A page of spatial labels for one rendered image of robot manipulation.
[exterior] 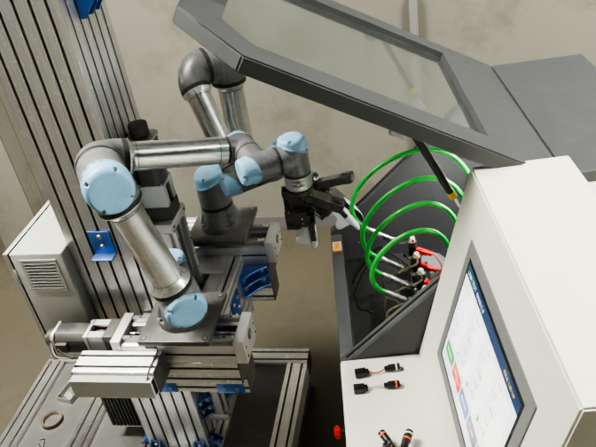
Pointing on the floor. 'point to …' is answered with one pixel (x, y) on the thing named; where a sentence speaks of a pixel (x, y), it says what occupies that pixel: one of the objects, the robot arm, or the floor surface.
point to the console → (529, 292)
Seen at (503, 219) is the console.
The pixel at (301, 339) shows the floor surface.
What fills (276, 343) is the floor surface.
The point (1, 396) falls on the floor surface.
